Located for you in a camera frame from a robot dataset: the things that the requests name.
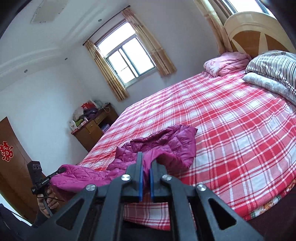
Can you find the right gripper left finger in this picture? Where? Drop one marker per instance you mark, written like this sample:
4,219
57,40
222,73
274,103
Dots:
95,213

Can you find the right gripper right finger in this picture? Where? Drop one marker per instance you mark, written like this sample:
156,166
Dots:
196,213

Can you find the magenta puffer jacket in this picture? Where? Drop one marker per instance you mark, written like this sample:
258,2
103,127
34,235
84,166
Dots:
174,147

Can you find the person's left hand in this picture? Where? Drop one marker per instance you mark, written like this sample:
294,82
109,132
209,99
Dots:
47,202

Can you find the brown wooden door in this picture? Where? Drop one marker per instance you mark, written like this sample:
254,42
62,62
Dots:
15,179

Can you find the brown wooden desk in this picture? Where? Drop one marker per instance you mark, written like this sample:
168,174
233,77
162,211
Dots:
93,130

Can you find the clutter pile on desk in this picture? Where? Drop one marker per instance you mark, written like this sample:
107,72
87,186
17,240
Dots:
86,112

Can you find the red plaid bed sheet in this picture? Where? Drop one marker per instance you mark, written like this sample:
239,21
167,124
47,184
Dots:
245,140

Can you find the left beige curtain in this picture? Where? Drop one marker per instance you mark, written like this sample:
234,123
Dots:
111,79

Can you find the aluminium sliding window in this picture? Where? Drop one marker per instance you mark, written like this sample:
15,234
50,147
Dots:
125,53

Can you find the right beige curtain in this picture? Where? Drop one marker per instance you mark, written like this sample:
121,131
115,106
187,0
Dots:
162,62

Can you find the grey patterned pillow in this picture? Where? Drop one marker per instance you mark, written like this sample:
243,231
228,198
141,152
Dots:
271,85

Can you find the pink folded quilt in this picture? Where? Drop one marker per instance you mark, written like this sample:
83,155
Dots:
227,63

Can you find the striped pillow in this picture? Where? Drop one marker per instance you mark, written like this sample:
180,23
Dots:
276,65

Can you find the cream wooden headboard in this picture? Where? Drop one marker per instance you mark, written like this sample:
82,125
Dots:
255,33

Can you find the headboard side beige curtain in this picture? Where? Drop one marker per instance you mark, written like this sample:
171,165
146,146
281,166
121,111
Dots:
216,25

